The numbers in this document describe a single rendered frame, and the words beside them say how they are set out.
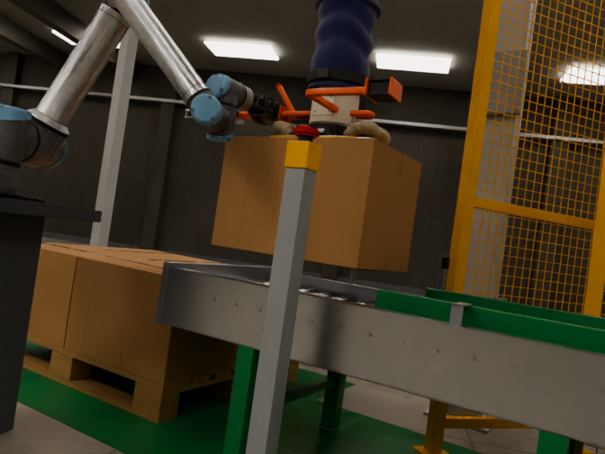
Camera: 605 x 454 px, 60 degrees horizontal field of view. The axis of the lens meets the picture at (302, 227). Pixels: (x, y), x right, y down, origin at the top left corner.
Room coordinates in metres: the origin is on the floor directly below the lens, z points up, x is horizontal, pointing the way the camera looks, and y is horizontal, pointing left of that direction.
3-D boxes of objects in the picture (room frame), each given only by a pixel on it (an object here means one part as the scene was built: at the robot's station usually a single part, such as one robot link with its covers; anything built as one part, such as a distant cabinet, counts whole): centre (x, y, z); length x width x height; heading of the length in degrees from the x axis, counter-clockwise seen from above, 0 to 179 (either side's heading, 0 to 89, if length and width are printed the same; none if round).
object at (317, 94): (1.90, 0.17, 1.21); 0.93 x 0.30 x 0.04; 59
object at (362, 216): (1.91, -0.04, 0.88); 0.60 x 0.40 x 0.40; 56
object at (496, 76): (2.50, -0.85, 1.62); 0.20 x 0.05 x 0.30; 59
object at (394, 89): (1.53, -0.18, 1.21); 0.09 x 0.08 x 0.05; 149
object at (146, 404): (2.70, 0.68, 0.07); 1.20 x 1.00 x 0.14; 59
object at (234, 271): (2.09, 0.26, 0.58); 0.70 x 0.03 x 0.06; 149
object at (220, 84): (1.77, 0.32, 1.21); 0.12 x 0.09 x 0.10; 149
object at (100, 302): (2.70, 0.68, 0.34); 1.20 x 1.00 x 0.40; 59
